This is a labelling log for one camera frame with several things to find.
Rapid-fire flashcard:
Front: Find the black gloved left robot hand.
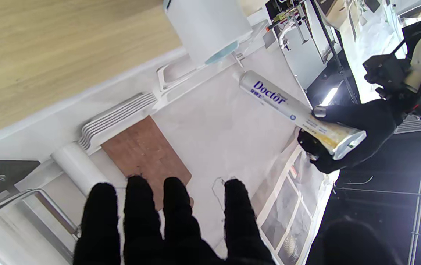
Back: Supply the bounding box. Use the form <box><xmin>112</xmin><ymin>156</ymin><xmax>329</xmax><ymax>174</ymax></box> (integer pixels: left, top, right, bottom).
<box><xmin>298</xmin><ymin>99</ymin><xmax>406</xmax><ymax>174</ymax></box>

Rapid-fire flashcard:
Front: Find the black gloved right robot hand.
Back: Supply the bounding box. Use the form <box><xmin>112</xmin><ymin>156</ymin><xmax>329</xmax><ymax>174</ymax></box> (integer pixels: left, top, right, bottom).
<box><xmin>74</xmin><ymin>175</ymin><xmax>395</xmax><ymax>265</ymax></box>

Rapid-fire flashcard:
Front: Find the white toothpaste tube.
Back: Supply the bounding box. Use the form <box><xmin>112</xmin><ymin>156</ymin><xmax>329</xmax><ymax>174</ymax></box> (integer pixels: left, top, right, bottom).
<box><xmin>239</xmin><ymin>70</ymin><xmax>367</xmax><ymax>160</ymax></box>

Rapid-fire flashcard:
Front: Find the white divided toothbrush holder cup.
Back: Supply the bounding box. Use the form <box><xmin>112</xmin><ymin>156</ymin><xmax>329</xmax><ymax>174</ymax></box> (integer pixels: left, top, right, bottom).
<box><xmin>163</xmin><ymin>0</ymin><xmax>253</xmax><ymax>66</ymax></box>

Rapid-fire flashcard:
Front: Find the printed brown cutting board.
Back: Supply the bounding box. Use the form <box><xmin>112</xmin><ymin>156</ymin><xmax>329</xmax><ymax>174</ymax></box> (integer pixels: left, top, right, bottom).
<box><xmin>101</xmin><ymin>115</ymin><xmax>192</xmax><ymax>211</ymax></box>

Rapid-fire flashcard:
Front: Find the printed white paper roll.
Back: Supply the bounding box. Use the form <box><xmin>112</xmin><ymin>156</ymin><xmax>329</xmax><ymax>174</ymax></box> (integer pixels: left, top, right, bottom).
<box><xmin>51</xmin><ymin>142</ymin><xmax>110</xmax><ymax>197</ymax></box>

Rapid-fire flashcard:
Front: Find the printed stack of white plates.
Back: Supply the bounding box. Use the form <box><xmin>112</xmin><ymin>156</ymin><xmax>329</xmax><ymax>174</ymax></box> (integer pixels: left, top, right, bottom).
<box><xmin>77</xmin><ymin>91</ymin><xmax>158</xmax><ymax>151</ymax></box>

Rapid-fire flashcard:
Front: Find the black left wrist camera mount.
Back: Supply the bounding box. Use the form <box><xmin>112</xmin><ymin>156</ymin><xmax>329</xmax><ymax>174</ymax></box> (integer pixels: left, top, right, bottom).
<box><xmin>363</xmin><ymin>54</ymin><xmax>415</xmax><ymax>100</ymax></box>

